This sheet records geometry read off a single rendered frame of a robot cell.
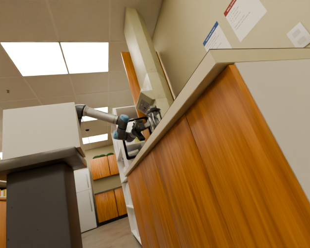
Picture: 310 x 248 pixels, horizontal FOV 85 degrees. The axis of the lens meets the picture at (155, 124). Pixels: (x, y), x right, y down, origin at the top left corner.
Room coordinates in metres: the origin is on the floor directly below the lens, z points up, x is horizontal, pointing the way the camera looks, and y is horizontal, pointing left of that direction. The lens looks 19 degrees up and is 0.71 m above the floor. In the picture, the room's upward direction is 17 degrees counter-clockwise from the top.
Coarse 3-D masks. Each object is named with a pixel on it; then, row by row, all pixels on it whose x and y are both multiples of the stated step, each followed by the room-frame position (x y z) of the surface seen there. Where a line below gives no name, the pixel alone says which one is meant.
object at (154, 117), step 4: (148, 112) 1.03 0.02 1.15; (152, 112) 1.03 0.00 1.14; (156, 112) 1.04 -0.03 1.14; (160, 112) 1.09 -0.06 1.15; (148, 116) 1.05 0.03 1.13; (152, 116) 1.03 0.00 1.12; (156, 116) 1.03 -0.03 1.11; (152, 120) 1.04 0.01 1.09; (156, 120) 1.03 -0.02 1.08; (152, 124) 1.04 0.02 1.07; (156, 124) 1.03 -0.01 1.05; (152, 128) 1.05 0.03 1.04
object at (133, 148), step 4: (144, 120) 1.66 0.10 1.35; (128, 124) 1.62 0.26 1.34; (132, 124) 1.63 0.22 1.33; (144, 124) 1.65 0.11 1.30; (128, 128) 1.62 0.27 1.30; (144, 132) 1.65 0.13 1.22; (148, 132) 1.66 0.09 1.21; (144, 136) 1.65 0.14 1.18; (148, 136) 1.66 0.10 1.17; (136, 140) 1.63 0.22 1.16; (128, 144) 1.61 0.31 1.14; (132, 144) 1.62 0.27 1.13; (136, 144) 1.63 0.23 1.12; (140, 144) 1.64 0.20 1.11; (128, 148) 1.61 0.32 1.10; (132, 148) 1.62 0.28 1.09; (136, 148) 1.63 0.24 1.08; (140, 148) 1.63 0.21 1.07; (128, 152) 1.61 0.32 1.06; (132, 152) 1.62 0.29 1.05; (136, 152) 1.62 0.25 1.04
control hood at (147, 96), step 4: (140, 92) 1.35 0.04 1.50; (144, 92) 1.35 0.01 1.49; (148, 92) 1.37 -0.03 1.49; (152, 92) 1.38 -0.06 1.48; (140, 96) 1.41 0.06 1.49; (144, 96) 1.39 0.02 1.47; (148, 96) 1.36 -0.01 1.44; (152, 96) 1.37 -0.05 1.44; (140, 100) 1.47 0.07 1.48; (144, 100) 1.44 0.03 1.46; (148, 100) 1.42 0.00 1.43; (152, 100) 1.40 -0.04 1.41; (136, 104) 1.56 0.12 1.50; (152, 104) 1.47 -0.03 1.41; (136, 108) 1.63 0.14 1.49; (148, 108) 1.54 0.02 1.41
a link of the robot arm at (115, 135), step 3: (117, 129) 1.31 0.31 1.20; (120, 129) 1.29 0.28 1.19; (114, 132) 1.31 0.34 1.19; (117, 132) 1.31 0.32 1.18; (120, 132) 1.31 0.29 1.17; (123, 132) 1.32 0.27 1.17; (126, 132) 1.36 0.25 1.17; (114, 135) 1.31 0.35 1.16; (117, 135) 1.31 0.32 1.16; (120, 135) 1.32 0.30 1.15; (123, 135) 1.34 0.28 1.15; (126, 135) 1.36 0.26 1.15; (114, 138) 1.32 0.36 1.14; (117, 138) 1.33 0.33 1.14; (120, 138) 1.34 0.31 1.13; (123, 138) 1.35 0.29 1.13; (126, 138) 1.37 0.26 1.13
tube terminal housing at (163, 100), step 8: (152, 72) 1.40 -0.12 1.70; (144, 80) 1.50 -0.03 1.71; (152, 80) 1.39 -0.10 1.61; (160, 80) 1.43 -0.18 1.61; (144, 88) 1.56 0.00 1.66; (152, 88) 1.38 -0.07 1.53; (160, 88) 1.41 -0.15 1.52; (168, 88) 1.59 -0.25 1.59; (160, 96) 1.40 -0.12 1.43; (168, 96) 1.49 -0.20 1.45; (160, 104) 1.39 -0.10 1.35; (168, 104) 1.42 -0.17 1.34
